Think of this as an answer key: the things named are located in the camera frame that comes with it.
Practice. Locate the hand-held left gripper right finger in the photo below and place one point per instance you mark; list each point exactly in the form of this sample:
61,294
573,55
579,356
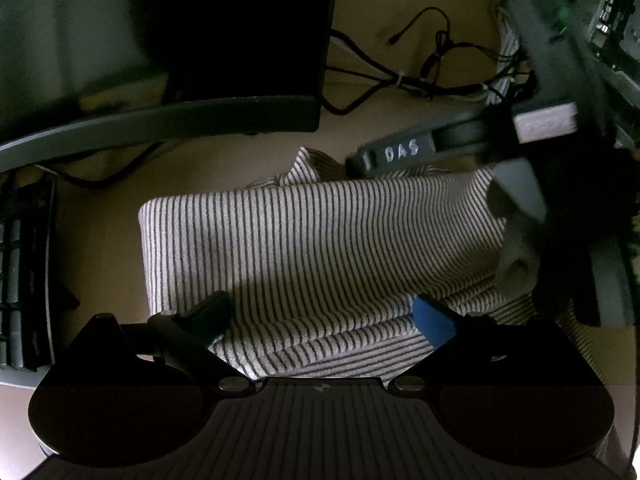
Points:
432,324

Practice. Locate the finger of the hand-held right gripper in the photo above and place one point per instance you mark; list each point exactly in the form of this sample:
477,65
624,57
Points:
520,195
400,154

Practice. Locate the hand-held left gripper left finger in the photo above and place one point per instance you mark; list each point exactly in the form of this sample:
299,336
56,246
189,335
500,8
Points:
212,311

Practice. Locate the striped white shirt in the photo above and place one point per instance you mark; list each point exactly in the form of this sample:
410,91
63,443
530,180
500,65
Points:
325,240

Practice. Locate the black keyboard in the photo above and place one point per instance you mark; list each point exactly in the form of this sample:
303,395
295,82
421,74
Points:
25,285

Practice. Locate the white computer case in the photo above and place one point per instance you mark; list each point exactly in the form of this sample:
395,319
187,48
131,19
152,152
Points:
612,10

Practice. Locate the black computer monitor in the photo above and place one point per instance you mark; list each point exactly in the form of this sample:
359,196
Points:
225,35

